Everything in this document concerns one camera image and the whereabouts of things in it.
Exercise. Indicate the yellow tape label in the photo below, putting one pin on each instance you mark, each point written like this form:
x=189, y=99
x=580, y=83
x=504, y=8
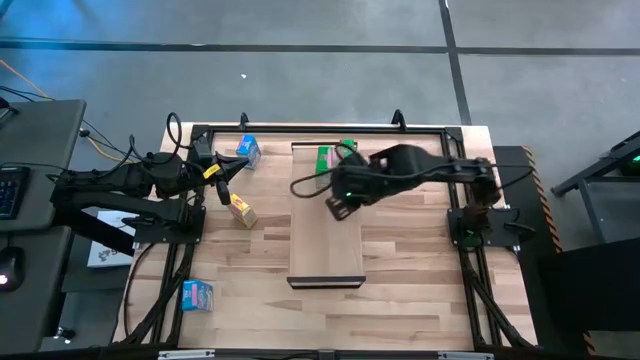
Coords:
x=212, y=171

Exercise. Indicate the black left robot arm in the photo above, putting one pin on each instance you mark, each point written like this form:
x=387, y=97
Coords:
x=125, y=180

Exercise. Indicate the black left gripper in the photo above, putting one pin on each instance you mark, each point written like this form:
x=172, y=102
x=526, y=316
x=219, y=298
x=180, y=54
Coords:
x=205, y=160

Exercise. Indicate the small green cereal box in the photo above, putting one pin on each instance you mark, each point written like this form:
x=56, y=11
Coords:
x=348, y=144

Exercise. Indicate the silver metal bracket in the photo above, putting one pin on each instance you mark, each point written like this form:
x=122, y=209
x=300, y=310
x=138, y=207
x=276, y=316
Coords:
x=465, y=356
x=186, y=354

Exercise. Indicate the black platform with hazard stripes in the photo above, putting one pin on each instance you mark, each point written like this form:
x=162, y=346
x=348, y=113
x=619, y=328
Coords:
x=542, y=280

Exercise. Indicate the white cardboard box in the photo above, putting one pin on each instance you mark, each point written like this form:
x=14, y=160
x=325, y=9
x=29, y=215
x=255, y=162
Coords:
x=107, y=255

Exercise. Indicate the grey computer desk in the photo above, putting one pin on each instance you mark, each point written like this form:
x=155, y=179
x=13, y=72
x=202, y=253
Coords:
x=40, y=135

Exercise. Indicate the black equipment cart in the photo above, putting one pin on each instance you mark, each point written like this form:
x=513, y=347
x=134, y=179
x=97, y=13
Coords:
x=610, y=210

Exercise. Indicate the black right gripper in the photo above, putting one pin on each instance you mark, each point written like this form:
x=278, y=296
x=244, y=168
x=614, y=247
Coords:
x=357, y=180

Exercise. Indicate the blue and pink cereal box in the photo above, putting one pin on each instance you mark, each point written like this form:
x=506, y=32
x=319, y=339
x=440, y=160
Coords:
x=197, y=296

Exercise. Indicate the wooden rectangular board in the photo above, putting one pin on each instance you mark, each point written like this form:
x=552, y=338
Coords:
x=325, y=245

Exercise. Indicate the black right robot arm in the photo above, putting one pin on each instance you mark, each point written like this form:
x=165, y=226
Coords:
x=425, y=162

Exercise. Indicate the black frame clip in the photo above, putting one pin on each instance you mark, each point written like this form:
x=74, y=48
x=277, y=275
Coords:
x=243, y=120
x=398, y=119

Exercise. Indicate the black keyboard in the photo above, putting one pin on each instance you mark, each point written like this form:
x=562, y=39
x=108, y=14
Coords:
x=12, y=192

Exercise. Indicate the black aluminium rig frame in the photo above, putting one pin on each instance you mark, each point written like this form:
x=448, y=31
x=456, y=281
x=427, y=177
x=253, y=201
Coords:
x=280, y=130

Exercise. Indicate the yellow cereal box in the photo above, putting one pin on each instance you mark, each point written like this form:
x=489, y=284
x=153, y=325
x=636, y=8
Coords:
x=243, y=212

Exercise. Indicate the green cereal box white label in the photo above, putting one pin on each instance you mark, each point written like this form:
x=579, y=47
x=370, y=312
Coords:
x=324, y=160

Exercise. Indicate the black computer mouse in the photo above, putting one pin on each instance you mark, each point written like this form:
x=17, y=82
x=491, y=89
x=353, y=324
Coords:
x=10, y=267

